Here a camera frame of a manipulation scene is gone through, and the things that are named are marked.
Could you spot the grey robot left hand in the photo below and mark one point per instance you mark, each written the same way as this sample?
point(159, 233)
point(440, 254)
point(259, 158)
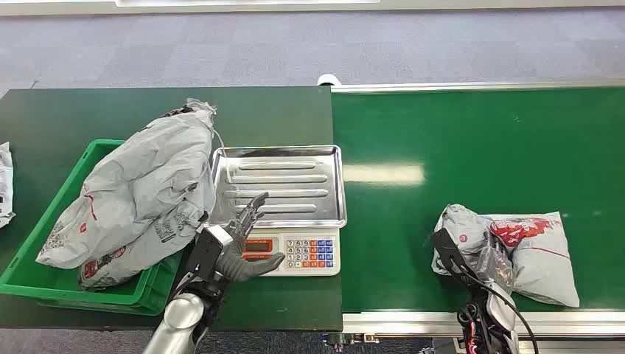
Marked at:
point(237, 266)

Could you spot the green plastic crate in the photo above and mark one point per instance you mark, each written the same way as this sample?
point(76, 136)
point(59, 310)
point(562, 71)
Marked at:
point(49, 283)

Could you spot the steel weighing tray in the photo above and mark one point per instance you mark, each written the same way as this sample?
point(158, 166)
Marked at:
point(283, 181)

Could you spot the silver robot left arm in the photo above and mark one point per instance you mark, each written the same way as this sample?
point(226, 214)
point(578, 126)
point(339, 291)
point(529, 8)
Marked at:
point(178, 317)

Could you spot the white electronic scale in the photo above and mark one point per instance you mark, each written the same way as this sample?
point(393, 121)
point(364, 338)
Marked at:
point(302, 251)

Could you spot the aluminium conveyor side rail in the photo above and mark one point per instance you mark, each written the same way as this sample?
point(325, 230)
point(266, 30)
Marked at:
point(420, 322)
point(478, 86)

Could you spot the green conveyor belt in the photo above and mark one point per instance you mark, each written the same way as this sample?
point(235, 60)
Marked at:
point(464, 156)

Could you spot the grey mailer package red logo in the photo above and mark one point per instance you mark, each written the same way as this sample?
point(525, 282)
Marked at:
point(141, 251)

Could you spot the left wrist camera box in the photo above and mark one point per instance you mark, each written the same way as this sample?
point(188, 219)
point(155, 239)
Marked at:
point(207, 249)

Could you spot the grey mailer package red print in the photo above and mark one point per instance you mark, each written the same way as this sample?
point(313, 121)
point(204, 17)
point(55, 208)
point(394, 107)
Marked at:
point(542, 259)

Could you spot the large crumpled grey mailer package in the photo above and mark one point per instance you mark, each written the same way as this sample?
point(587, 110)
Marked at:
point(146, 171)

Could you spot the white plastic package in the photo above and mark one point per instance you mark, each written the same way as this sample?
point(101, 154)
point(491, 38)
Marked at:
point(5, 185)

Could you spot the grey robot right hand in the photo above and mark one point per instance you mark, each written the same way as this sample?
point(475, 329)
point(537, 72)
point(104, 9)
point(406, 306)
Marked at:
point(495, 266)

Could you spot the metal conveyor bracket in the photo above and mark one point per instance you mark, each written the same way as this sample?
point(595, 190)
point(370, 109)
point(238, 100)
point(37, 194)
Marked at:
point(349, 338)

